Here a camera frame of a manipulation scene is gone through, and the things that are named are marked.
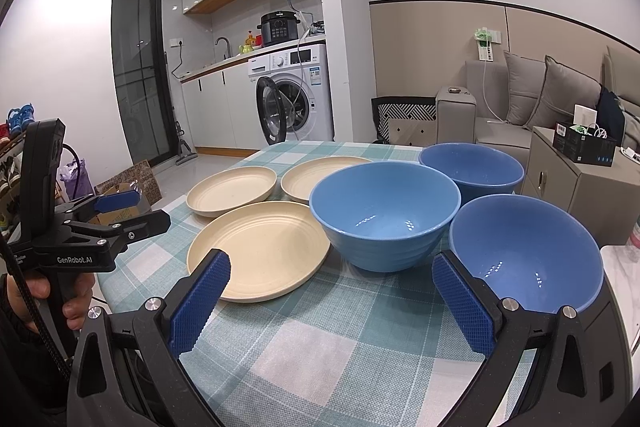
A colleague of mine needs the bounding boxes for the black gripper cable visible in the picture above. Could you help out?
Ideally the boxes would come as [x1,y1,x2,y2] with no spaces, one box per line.
[0,225,72,377]

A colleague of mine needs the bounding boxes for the grey side cabinet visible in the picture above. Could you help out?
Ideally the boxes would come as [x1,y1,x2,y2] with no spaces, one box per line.
[521,127,640,246]

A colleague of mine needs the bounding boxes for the grey left cushion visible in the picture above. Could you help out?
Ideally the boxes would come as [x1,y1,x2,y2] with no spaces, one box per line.
[504,52,546,126]

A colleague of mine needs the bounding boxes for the cream plate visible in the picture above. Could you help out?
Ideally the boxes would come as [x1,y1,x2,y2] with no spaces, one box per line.
[186,200,330,303]
[186,167,278,219]
[281,156,370,205]

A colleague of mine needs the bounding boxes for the kitchen faucet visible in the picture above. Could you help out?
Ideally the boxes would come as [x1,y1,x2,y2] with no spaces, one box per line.
[215,36,231,60]

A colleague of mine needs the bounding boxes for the white kitchen base cabinets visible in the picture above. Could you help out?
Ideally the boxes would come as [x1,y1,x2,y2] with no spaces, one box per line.
[181,58,267,150]

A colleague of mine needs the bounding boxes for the dark glass door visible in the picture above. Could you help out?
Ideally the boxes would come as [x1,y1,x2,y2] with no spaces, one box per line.
[111,0,178,167]

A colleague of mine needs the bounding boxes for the black box with cables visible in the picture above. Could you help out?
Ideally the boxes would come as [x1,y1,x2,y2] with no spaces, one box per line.
[552,124,616,167]

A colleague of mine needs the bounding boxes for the grey sofa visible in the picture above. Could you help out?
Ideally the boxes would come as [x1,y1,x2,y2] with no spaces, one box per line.
[436,46,639,165]

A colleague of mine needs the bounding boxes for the black patterned chair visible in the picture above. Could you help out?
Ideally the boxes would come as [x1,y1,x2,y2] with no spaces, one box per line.
[371,95,436,144]

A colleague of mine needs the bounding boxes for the black pressure cooker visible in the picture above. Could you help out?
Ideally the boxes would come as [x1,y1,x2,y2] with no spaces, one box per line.
[257,11,300,46]

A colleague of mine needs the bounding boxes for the blue bowl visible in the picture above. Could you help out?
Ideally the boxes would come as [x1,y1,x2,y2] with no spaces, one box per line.
[449,194,604,314]
[309,160,462,273]
[419,143,525,205]

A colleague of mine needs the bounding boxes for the person left hand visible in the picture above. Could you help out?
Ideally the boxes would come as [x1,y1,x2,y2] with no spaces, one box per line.
[6,273,97,333]

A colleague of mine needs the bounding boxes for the grey cushion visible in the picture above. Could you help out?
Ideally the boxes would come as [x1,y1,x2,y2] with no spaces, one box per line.
[504,52,546,126]
[525,55,601,130]

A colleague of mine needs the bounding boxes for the teal checked tablecloth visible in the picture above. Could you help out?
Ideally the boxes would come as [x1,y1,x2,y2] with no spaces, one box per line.
[98,142,483,426]

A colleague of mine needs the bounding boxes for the white washing machine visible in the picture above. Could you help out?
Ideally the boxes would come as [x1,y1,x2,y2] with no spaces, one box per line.
[248,42,334,145]

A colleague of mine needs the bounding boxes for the brown cardboard box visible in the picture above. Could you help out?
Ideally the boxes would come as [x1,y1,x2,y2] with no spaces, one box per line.
[93,182,151,225]

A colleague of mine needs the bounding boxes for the grey right cushion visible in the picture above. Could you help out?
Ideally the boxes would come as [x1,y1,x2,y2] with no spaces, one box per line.
[525,55,601,130]

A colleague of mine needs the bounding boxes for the wall power strip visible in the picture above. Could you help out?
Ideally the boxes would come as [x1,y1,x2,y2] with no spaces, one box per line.
[474,27,501,62]

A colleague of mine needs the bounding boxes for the purple plastic bag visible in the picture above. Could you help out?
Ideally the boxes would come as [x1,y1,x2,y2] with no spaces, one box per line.
[60,158,93,200]

